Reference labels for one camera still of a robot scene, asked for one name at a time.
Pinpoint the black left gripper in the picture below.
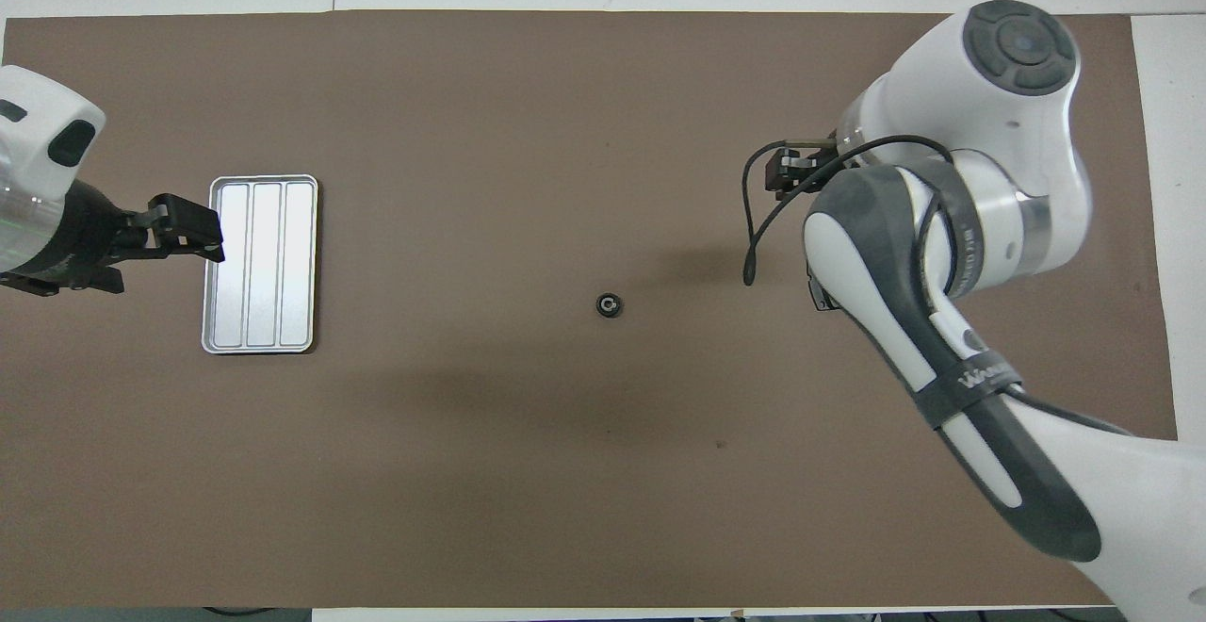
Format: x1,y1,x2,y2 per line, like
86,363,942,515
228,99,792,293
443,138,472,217
0,179,227,296

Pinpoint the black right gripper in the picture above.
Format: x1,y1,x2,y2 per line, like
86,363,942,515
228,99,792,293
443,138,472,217
765,146,839,199

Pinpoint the silver metal tray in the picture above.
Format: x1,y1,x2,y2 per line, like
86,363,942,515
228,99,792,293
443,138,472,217
201,173,319,355

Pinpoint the brown table mat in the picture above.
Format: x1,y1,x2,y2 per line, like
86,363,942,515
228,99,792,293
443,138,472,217
0,9,1198,609

